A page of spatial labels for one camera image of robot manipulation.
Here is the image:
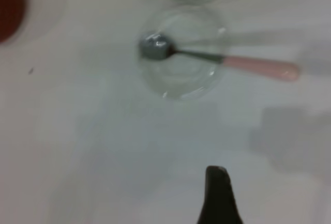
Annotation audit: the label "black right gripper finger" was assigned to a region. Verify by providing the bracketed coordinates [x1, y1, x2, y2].
[197, 166, 244, 224]

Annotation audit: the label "pink handled metal spoon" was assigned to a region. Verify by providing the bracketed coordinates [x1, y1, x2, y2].
[138, 33, 301, 82]

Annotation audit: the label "red ceramic mug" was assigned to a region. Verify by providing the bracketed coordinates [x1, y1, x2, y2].
[0, 0, 28, 44]

